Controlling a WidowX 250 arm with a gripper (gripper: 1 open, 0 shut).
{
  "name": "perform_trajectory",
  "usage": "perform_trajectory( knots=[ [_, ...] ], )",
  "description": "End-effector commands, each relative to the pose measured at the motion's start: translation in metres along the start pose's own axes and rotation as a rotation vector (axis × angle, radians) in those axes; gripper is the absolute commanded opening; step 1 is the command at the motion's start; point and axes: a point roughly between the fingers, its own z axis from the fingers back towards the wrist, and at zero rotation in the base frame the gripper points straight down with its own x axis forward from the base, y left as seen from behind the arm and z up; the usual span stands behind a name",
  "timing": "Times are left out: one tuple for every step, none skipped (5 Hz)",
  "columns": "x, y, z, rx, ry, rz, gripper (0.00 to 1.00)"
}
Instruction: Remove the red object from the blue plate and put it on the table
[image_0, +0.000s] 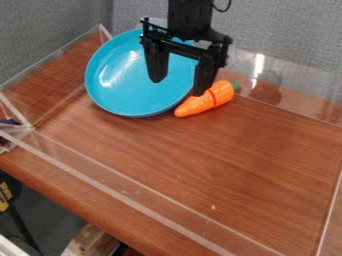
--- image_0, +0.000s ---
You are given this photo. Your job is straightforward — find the black yellow clamp tool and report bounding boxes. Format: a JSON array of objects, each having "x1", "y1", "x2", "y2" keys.
[{"x1": 0, "y1": 118, "x2": 24, "y2": 214}]

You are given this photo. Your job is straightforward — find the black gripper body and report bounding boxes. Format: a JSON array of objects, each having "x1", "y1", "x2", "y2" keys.
[{"x1": 140, "y1": 0, "x2": 232, "y2": 61}]

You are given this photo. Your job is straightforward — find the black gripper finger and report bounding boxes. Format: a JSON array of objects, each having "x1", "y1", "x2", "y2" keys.
[
  {"x1": 144, "y1": 41, "x2": 170, "y2": 83},
  {"x1": 192, "y1": 55, "x2": 219, "y2": 96}
]

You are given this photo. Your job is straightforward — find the orange toy carrot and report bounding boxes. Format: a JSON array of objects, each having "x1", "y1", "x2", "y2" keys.
[{"x1": 174, "y1": 80, "x2": 239, "y2": 118}]

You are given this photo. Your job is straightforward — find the black cable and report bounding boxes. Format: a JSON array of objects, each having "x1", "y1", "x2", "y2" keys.
[{"x1": 210, "y1": 0, "x2": 234, "y2": 14}]

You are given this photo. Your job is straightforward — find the wooden crate under table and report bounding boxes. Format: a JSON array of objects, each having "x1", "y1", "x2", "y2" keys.
[{"x1": 61, "y1": 224, "x2": 120, "y2": 256}]

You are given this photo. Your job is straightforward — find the blue plate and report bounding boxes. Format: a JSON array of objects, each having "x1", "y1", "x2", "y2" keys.
[{"x1": 84, "y1": 29, "x2": 196, "y2": 118}]

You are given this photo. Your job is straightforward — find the clear acrylic enclosure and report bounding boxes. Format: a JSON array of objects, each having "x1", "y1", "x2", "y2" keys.
[{"x1": 0, "y1": 27, "x2": 342, "y2": 256}]

